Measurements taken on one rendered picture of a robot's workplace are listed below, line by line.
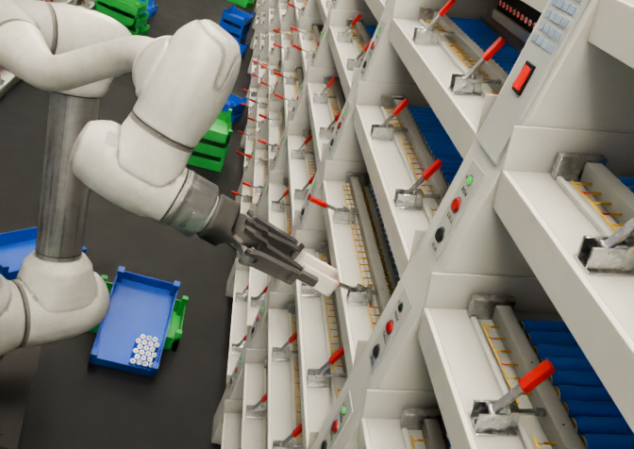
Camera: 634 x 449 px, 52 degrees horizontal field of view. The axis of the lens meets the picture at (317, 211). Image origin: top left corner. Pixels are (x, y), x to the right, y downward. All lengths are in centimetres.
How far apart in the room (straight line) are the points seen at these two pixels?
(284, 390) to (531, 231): 91
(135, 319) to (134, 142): 130
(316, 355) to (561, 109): 73
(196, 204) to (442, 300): 38
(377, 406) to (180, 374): 133
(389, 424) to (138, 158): 49
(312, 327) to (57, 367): 98
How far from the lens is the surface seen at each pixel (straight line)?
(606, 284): 56
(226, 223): 96
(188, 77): 89
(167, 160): 92
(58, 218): 152
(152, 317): 217
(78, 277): 156
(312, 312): 135
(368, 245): 119
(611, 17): 66
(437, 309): 79
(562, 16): 72
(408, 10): 136
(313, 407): 115
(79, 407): 199
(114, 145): 92
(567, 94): 70
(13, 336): 155
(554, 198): 67
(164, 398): 206
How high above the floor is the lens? 148
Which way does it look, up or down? 26 degrees down
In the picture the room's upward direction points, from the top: 23 degrees clockwise
